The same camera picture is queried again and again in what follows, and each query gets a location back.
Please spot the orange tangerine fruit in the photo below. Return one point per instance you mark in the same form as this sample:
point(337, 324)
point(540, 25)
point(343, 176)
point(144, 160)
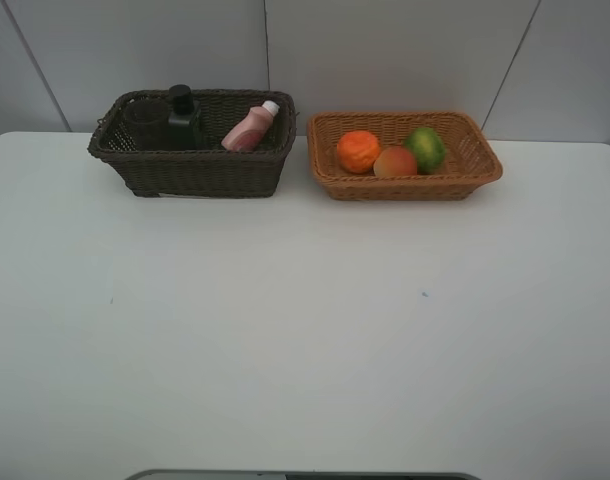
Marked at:
point(357, 151)

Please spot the red yellow peach fruit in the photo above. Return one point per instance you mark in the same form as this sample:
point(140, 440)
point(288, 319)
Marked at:
point(395, 161)

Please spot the pink squeeze bottle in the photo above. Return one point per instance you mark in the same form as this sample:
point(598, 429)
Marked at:
point(249, 132)

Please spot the green mango fruit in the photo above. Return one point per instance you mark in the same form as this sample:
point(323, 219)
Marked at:
point(427, 148)

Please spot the dark green pump bottle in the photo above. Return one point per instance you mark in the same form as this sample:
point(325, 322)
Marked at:
point(184, 121)

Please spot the translucent pink plastic cup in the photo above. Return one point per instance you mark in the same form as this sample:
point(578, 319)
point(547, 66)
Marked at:
point(147, 122)

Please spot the light brown wicker basket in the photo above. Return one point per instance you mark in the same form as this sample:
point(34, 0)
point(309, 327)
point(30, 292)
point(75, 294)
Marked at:
point(469, 164)

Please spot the dark brown wicker basket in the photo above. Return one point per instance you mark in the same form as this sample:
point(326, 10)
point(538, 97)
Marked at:
point(210, 171)

